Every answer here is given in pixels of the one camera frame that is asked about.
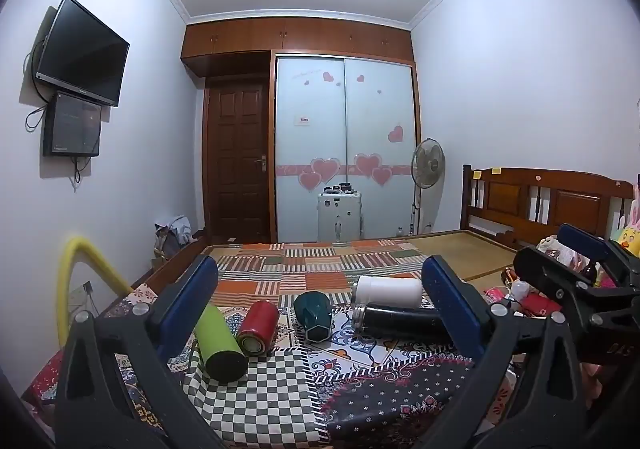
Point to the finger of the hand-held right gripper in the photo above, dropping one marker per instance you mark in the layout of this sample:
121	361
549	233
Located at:
587	240
545	271

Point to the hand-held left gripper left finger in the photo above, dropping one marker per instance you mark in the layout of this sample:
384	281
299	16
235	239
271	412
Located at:
192	304

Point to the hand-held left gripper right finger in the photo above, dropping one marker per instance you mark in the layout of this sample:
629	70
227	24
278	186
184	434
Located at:
450	309

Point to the black bottle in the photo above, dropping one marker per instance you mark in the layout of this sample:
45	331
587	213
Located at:
400	321

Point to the white bottle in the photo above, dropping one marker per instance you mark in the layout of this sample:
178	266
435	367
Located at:
387	291

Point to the red cup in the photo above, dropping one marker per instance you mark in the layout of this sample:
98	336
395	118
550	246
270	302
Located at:
257	328

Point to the dark green faceted cup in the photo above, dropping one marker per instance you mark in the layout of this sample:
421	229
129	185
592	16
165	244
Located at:
311	314

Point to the pink white plush toy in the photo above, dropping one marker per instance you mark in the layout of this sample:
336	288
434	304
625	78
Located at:
560	251

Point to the red packet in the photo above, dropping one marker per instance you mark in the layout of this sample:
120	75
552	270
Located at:
537	304

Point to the yellow plush toy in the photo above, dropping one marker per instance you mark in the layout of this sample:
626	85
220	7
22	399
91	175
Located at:
629	240

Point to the bamboo mat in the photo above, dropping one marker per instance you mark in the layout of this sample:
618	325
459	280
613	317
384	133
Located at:
465	251

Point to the grey bag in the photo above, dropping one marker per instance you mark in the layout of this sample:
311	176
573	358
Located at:
172	234

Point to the wooden bed headboard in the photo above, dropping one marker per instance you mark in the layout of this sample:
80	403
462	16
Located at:
510	199

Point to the patchwork blanket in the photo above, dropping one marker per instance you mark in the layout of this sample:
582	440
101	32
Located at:
310	274

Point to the yellow tube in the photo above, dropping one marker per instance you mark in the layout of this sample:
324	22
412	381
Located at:
65	279

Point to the white appliance cabinet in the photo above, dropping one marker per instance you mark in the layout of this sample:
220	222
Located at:
339	216

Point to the standing fan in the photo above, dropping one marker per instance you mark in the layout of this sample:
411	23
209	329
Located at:
427	164

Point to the brown wooden door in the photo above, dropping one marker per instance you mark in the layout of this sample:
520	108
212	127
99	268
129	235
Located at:
237	159

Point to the wardrobe with heart stickers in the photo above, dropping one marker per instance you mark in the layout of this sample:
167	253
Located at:
345	144

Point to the wooden overhead cabinet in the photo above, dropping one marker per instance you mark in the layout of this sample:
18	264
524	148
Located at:
300	36

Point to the wooden bed frame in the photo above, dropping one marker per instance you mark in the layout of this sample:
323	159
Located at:
170	266

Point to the wall socket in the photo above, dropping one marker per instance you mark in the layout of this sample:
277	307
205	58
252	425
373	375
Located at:
80	295

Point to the small wall monitor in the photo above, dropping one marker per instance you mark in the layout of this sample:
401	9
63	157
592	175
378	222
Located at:
72	126

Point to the wall television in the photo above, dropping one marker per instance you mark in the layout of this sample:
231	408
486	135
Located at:
80	51

